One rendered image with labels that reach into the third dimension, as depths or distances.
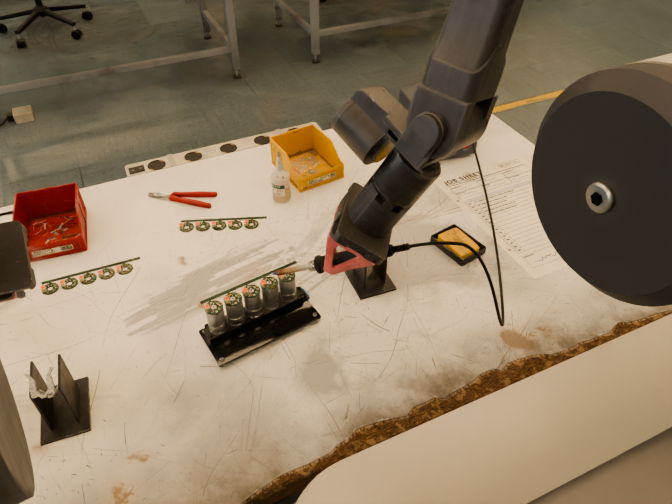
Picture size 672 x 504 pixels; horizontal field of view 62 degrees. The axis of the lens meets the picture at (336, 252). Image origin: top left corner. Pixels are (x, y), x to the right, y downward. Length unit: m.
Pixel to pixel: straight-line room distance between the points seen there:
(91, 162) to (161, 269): 1.81
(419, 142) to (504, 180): 0.59
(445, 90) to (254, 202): 0.57
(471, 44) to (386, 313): 0.43
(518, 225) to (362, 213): 0.45
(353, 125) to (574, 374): 0.37
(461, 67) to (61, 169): 2.33
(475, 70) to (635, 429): 0.33
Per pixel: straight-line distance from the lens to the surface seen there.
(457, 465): 0.31
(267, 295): 0.80
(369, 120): 0.62
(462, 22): 0.55
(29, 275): 0.58
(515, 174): 1.16
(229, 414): 0.75
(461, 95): 0.55
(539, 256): 0.98
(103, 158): 2.73
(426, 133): 0.55
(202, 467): 0.72
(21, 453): 0.19
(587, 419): 0.34
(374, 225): 0.64
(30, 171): 2.78
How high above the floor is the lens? 1.38
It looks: 42 degrees down
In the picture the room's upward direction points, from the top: straight up
